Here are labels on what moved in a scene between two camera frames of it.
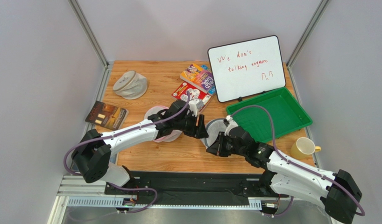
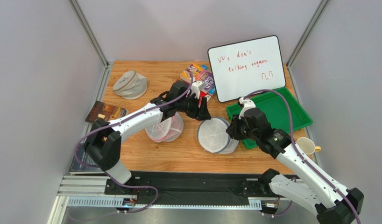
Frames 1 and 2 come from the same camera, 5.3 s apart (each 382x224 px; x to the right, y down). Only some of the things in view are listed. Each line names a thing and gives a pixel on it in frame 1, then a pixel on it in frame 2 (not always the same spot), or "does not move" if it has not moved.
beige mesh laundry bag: x=130 y=85 does not move
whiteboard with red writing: x=248 y=67 does not move
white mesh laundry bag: x=213 y=127 does not move
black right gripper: x=223 y=143 -> x=235 y=129
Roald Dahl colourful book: x=201 y=79 does not move
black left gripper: x=198 y=131 -> x=199 y=114
